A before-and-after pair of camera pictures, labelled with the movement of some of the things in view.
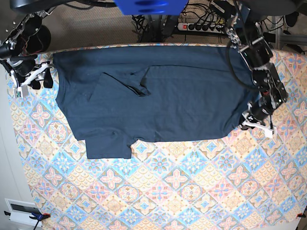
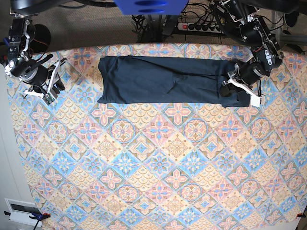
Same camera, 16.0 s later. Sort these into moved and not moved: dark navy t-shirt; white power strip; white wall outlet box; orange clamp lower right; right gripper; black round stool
Moved: dark navy t-shirt; right gripper
Not moved: white power strip; white wall outlet box; black round stool; orange clamp lower right
